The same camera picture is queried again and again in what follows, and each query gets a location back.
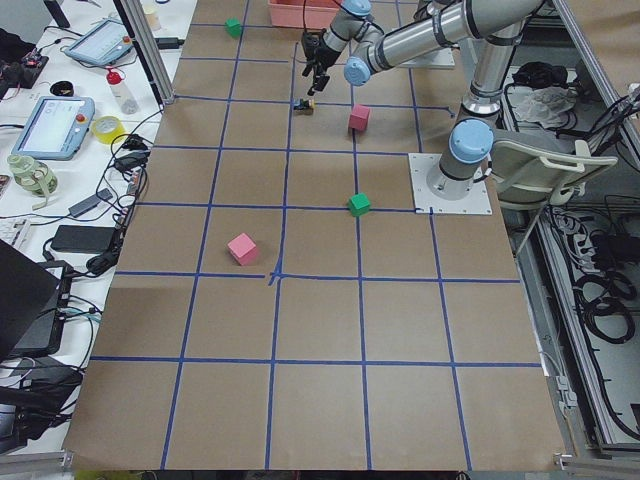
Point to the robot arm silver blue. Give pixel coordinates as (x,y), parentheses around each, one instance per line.
(436,25)

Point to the green cube near base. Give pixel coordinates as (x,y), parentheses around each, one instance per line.
(359,204)

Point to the yellow tape roll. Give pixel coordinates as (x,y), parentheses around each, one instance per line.
(108,130)

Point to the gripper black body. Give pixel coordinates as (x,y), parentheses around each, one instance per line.
(325,53)

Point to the black power adapter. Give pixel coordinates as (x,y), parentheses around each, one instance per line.
(82,239)

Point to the pink cube near edge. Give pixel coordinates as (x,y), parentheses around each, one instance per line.
(243,249)

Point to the teach pendant tablet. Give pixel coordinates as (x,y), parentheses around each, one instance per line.
(56,128)
(104,44)

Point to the red cap squeeze bottle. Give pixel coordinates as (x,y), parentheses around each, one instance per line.
(123,96)

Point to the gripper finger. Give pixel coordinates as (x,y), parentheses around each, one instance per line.
(319,83)

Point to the grey office chair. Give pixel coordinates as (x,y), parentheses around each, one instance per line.
(531,172)

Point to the far teach pendant tablet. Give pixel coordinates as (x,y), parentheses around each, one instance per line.
(104,44)

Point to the aluminium frame post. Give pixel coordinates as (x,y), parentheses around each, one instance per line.
(132,15)

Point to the black laptop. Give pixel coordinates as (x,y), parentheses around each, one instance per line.
(33,296)

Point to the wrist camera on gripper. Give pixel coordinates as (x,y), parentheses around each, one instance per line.
(310,41)

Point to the green cube far corner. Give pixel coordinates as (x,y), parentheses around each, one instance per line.
(233,27)

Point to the near teach pendant tablet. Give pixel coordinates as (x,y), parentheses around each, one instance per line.
(56,128)

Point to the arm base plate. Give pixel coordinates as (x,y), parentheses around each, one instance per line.
(439,59)
(435,193)

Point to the pink cube near centre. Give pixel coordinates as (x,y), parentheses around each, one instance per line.
(359,118)

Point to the small black power brick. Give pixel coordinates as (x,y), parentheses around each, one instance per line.
(169,43)

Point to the pink plastic bin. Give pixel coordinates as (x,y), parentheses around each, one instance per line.
(314,14)

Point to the paper cup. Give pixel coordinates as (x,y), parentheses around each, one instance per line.
(152,17)

